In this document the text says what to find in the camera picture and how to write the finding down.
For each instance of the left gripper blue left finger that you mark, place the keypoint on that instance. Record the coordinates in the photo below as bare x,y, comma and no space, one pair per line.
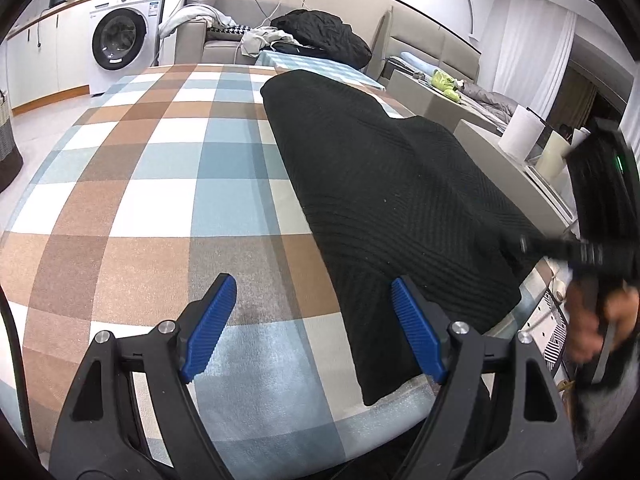
201,324

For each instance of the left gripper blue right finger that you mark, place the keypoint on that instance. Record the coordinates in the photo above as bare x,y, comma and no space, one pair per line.
425,326

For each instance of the black knit sweater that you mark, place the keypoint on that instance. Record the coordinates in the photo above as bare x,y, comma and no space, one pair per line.
386,197

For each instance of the white grey clothes pile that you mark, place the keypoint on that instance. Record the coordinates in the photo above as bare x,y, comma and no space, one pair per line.
252,39

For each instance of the right hand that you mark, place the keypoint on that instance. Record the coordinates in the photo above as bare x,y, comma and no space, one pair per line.
584,340

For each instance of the beige cylindrical container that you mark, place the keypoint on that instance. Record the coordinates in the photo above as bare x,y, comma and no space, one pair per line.
551,161

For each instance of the white paper towel roll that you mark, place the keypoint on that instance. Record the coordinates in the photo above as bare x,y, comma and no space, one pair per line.
521,134

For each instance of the grey side cabinet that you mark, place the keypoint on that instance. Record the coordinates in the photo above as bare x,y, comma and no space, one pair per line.
518,182

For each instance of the checkered tablecloth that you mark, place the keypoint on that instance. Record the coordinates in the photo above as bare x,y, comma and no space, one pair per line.
170,178

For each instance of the green toy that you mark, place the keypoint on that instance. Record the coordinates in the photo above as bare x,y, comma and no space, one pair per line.
447,84

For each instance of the grey upholstered bed headboard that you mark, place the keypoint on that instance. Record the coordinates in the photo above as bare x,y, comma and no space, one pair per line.
402,30

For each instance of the woven laundry basket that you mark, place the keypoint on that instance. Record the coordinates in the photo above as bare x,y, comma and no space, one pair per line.
11,160

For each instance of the grey sofa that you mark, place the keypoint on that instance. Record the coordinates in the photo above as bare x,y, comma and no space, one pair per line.
195,44

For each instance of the black jacket on sofa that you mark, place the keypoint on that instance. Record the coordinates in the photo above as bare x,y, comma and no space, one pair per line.
327,35

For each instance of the white washing machine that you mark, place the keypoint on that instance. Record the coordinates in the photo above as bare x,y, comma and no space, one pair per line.
123,40

